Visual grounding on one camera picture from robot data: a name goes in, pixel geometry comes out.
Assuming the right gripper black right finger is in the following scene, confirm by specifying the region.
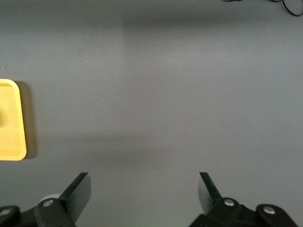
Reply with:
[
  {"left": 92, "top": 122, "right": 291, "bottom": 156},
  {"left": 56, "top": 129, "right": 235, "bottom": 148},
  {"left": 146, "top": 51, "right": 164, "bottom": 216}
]
[{"left": 189, "top": 172, "right": 258, "bottom": 227}]

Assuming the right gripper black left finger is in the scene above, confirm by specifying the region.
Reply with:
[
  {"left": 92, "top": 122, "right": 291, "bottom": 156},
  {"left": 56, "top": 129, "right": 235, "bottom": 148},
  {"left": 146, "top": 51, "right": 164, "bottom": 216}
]
[{"left": 35, "top": 172, "right": 92, "bottom": 227}]

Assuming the yellow plastic tray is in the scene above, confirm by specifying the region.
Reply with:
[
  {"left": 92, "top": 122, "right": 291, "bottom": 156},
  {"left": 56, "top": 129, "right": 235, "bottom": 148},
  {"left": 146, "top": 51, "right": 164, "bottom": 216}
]
[{"left": 0, "top": 79, "right": 27, "bottom": 162}]

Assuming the thin black looped cable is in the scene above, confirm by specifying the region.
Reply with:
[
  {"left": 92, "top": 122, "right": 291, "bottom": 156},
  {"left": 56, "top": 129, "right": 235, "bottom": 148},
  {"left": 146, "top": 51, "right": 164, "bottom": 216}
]
[{"left": 222, "top": 0, "right": 303, "bottom": 17}]

